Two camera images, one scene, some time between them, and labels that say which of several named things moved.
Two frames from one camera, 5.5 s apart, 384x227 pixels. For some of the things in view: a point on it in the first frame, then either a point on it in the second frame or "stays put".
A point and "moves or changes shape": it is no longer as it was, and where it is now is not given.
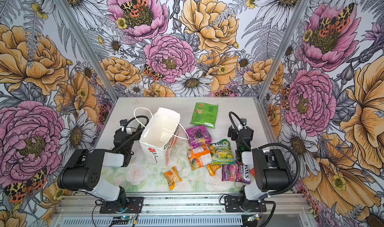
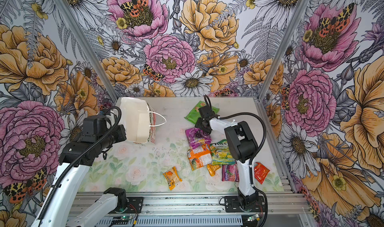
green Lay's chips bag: x=204 y=114 moves or changes shape
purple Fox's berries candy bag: x=237 y=172 stays put
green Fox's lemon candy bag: x=221 y=153 stays put
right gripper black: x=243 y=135 to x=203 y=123
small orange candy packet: x=212 y=168 stays put
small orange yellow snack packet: x=172 y=178 stays put
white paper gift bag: x=158 y=139 to x=136 y=116
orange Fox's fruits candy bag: x=200 y=156 stays put
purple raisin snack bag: x=199 y=135 stays put
